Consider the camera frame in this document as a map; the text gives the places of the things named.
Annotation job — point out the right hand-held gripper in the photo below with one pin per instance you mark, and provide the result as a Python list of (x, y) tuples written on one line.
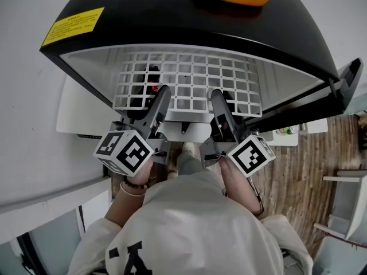
[(250, 156)]

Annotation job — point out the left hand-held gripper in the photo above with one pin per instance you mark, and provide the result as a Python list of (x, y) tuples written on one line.
[(123, 152)]

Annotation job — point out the white wire fridge shelf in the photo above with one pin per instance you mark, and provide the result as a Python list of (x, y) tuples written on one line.
[(207, 75)]

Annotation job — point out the black mini fridge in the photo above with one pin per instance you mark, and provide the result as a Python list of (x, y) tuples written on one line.
[(172, 19)]

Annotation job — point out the person's right forearm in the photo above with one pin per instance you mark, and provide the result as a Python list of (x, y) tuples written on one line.
[(241, 188)]

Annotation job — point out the person's left forearm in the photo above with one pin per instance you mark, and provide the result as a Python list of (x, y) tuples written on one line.
[(126, 205)]

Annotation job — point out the person's light shoe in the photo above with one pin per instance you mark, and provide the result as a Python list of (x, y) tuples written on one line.
[(189, 147)]

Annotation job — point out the green soda can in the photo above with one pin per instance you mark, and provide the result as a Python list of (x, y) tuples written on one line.
[(286, 130)]

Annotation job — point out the black power strip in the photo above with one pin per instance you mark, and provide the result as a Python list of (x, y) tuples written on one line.
[(89, 136)]

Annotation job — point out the person's grey trouser leg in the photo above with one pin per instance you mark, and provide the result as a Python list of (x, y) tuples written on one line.
[(186, 163)]

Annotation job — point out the white desk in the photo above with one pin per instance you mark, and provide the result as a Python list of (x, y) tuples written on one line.
[(77, 110)]

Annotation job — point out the gold bangle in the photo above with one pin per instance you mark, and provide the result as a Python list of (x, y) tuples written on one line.
[(130, 193)]

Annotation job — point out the black wrist band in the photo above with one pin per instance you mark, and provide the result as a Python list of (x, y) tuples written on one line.
[(259, 199)]

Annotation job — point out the white chair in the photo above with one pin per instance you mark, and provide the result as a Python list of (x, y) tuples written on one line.
[(318, 126)]

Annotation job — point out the yellow warning sticker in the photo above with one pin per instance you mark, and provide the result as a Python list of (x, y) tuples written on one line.
[(73, 26)]

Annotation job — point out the person's white printed shirt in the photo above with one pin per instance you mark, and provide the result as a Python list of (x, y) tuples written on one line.
[(195, 228)]

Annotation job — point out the white side table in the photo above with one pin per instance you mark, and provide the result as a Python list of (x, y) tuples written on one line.
[(355, 205)]

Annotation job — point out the black framed glass door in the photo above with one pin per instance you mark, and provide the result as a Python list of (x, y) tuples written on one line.
[(51, 245)]

